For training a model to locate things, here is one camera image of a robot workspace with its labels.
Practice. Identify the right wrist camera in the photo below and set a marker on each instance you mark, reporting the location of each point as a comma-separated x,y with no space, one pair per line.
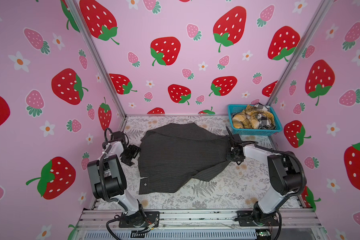
236,138

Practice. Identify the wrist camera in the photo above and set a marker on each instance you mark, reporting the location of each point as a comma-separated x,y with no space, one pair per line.
236,138
118,136

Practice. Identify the yellow plaid shirt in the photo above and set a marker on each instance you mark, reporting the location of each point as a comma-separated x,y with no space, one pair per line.
257,117

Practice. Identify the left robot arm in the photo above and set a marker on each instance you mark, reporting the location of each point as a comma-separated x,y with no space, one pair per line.
108,182

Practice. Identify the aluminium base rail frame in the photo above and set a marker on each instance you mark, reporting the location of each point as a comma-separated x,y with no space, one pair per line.
219,224

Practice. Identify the teal plastic basket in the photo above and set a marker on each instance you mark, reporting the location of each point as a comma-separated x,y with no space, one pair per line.
233,109

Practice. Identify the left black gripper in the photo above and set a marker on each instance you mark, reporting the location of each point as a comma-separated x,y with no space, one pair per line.
134,150

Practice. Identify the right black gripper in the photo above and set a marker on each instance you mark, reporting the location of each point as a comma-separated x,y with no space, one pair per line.
229,157

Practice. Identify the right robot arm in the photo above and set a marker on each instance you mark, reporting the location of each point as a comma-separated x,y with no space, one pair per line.
286,175

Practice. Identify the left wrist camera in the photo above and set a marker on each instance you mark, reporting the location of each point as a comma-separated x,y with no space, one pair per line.
118,136

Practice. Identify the dark grey pinstripe shirt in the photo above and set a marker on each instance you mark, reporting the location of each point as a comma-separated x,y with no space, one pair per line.
174,154

